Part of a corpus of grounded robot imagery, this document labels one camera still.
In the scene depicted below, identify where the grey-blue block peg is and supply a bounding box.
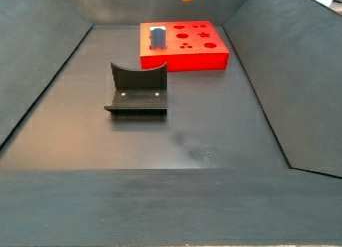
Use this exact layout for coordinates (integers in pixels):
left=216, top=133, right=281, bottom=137
left=150, top=26, right=166, bottom=49

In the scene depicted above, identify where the black curved holder stand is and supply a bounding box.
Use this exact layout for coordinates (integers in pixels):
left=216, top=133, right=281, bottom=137
left=105, top=64, right=168, bottom=113

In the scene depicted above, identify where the red shape sorting board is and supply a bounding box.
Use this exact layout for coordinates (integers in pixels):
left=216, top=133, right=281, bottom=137
left=141, top=21, right=230, bottom=72

